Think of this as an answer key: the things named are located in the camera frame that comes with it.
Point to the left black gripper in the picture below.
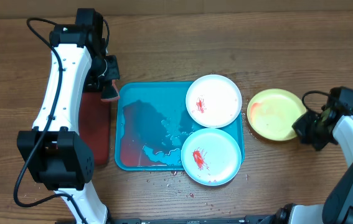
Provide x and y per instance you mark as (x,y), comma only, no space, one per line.
(114,74)

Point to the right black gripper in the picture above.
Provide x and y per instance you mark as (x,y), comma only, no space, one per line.
(298,129)

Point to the green and orange sponge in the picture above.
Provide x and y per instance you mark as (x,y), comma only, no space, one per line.
(110,92)

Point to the yellow-green rimmed plate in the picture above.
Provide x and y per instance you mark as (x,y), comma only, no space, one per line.
(272,112)

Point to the white plate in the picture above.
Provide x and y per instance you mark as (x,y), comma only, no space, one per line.
(213,101)

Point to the light blue rimmed plate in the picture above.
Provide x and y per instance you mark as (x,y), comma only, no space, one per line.
(211,157)

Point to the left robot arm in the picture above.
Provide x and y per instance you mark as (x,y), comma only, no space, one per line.
(53,151)

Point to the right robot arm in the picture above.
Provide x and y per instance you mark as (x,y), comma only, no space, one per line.
(338,207)

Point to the red and black tray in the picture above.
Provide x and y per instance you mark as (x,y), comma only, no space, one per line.
(94,126)

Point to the teal plastic tray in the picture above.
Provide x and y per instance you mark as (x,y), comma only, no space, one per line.
(153,121)

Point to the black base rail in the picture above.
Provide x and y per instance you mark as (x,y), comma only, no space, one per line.
(248,219)

